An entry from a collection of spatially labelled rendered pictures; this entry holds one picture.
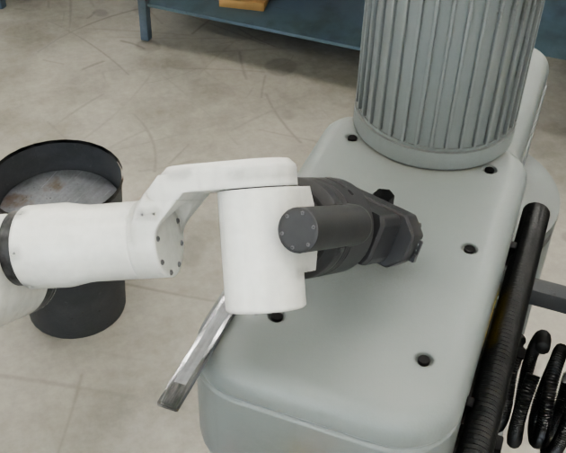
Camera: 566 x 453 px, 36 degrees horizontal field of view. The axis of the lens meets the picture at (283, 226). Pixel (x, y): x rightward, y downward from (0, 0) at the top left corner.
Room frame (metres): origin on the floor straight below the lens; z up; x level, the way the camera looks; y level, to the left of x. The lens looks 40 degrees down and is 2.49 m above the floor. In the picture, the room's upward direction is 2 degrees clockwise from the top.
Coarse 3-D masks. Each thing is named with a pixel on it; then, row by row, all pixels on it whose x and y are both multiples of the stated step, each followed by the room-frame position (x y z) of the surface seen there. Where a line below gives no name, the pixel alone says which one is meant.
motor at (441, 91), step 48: (384, 0) 0.88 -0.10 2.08; (432, 0) 0.84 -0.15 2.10; (480, 0) 0.83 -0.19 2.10; (528, 0) 0.85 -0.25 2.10; (384, 48) 0.88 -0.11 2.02; (432, 48) 0.84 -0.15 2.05; (480, 48) 0.83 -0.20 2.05; (528, 48) 0.88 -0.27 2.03; (384, 96) 0.86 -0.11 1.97; (432, 96) 0.84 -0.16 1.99; (480, 96) 0.84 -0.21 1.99; (384, 144) 0.86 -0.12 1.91; (432, 144) 0.83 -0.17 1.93; (480, 144) 0.84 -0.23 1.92
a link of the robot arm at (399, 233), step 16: (352, 192) 0.61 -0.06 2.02; (368, 208) 0.61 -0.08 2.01; (384, 208) 0.65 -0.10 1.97; (400, 208) 0.66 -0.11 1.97; (384, 224) 0.61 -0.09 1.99; (400, 224) 0.64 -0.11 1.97; (416, 224) 0.64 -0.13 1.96; (368, 240) 0.59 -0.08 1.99; (384, 240) 0.61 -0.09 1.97; (400, 240) 0.63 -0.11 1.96; (416, 240) 0.63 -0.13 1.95; (352, 256) 0.57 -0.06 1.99; (368, 256) 0.60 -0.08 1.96; (384, 256) 0.62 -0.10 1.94; (400, 256) 0.62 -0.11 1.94; (416, 256) 0.63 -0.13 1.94; (336, 272) 0.58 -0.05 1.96
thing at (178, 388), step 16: (224, 304) 0.59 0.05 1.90; (208, 320) 0.57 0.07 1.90; (224, 320) 0.57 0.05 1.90; (208, 336) 0.55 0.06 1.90; (192, 352) 0.53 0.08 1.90; (208, 352) 0.53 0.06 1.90; (192, 368) 0.51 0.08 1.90; (176, 384) 0.49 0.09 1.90; (192, 384) 0.49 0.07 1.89; (160, 400) 0.47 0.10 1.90; (176, 400) 0.47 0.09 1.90
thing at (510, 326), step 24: (528, 216) 0.86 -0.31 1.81; (528, 240) 0.81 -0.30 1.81; (528, 264) 0.77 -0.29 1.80; (504, 288) 0.73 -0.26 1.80; (528, 288) 0.73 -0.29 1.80; (504, 312) 0.69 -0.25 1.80; (504, 336) 0.65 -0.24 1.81; (504, 360) 0.62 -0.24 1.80; (480, 384) 0.59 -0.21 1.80; (504, 384) 0.59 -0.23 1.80; (480, 408) 0.55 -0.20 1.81; (480, 432) 0.52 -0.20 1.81
